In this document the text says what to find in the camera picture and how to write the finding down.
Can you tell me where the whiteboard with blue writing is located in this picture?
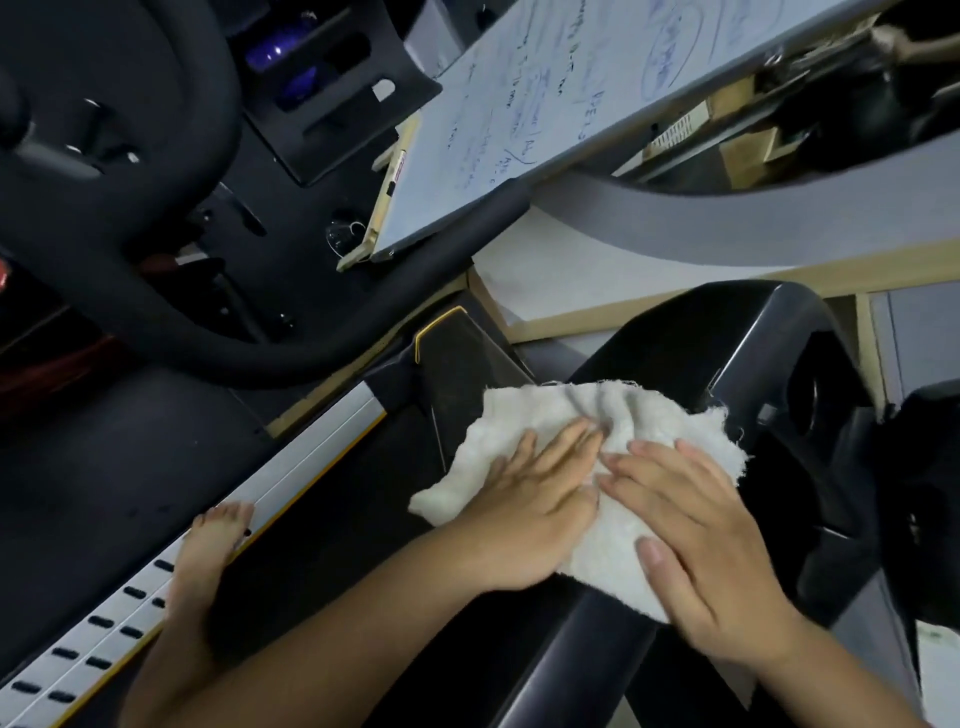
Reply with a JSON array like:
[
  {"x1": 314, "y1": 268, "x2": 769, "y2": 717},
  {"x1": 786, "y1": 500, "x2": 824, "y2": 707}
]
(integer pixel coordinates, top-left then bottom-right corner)
[{"x1": 371, "y1": 0, "x2": 905, "y2": 264}]

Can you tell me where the person's right forearm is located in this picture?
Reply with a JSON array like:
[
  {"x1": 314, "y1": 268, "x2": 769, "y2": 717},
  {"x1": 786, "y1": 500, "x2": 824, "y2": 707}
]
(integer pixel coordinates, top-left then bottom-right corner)
[{"x1": 738, "y1": 611, "x2": 935, "y2": 728}]

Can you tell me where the wooden whiteboard tray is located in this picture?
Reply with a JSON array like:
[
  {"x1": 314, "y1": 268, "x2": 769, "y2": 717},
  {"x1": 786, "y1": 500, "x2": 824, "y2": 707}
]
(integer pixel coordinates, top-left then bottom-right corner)
[{"x1": 336, "y1": 112, "x2": 423, "y2": 273}]

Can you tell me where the white cleaning cloth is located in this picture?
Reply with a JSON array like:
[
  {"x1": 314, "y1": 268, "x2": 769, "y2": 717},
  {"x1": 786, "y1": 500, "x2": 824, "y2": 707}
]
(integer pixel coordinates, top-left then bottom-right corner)
[{"x1": 408, "y1": 381, "x2": 751, "y2": 624}]

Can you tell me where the person's bare foot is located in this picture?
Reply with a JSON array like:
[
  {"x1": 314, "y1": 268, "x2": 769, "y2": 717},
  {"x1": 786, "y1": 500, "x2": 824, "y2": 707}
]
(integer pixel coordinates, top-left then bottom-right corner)
[{"x1": 118, "y1": 501, "x2": 256, "y2": 728}]

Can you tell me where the white paper sheet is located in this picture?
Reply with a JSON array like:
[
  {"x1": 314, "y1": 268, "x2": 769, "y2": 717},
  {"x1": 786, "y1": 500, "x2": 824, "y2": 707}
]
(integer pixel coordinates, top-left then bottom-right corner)
[{"x1": 472, "y1": 208, "x2": 798, "y2": 325}]

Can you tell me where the black bracket with blue light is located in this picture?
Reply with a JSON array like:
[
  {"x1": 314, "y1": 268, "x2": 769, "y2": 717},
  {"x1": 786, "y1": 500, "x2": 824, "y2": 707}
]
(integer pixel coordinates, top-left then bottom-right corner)
[{"x1": 228, "y1": 0, "x2": 444, "y2": 189}]

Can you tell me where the glossy black car panel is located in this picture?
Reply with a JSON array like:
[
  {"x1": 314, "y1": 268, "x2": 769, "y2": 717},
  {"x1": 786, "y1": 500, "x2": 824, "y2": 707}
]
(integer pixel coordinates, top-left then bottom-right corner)
[{"x1": 375, "y1": 279, "x2": 927, "y2": 728}]

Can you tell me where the black panel with yellow trim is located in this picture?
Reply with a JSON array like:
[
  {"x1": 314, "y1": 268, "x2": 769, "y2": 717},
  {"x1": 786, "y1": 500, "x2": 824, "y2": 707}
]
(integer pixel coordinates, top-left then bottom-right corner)
[{"x1": 411, "y1": 305, "x2": 535, "y2": 451}]

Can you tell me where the black steering wheel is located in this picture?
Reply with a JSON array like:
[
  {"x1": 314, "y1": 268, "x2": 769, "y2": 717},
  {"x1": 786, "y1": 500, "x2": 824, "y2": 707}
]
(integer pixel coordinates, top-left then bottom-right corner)
[{"x1": 0, "y1": 0, "x2": 459, "y2": 391}]

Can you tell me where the silver slotted sill plate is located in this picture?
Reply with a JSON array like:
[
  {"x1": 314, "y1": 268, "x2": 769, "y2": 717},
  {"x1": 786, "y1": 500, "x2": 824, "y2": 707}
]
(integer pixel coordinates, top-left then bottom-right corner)
[{"x1": 0, "y1": 375, "x2": 391, "y2": 728}]

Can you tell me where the grey curved panel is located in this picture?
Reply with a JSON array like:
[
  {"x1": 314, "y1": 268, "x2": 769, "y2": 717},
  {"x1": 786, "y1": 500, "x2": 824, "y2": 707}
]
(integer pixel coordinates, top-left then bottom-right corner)
[{"x1": 525, "y1": 97, "x2": 960, "y2": 269}]

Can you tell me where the cardboard box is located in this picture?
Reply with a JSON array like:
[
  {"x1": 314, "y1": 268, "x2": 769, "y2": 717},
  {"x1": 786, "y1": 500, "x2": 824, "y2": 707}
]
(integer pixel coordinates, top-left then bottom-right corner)
[{"x1": 643, "y1": 75, "x2": 800, "y2": 183}]

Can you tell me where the person's left forearm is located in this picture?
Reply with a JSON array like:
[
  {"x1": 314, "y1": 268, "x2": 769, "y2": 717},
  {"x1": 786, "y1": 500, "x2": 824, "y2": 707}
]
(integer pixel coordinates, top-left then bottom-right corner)
[{"x1": 150, "y1": 525, "x2": 511, "y2": 728}]

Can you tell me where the person's left hand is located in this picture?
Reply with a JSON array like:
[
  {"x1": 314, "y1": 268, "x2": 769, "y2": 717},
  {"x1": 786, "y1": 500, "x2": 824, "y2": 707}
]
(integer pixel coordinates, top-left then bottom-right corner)
[{"x1": 442, "y1": 418, "x2": 605, "y2": 594}]

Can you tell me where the person's right hand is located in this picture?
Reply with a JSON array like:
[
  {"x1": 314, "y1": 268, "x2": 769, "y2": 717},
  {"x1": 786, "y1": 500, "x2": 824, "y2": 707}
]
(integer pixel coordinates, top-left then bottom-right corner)
[{"x1": 596, "y1": 438, "x2": 807, "y2": 669}]

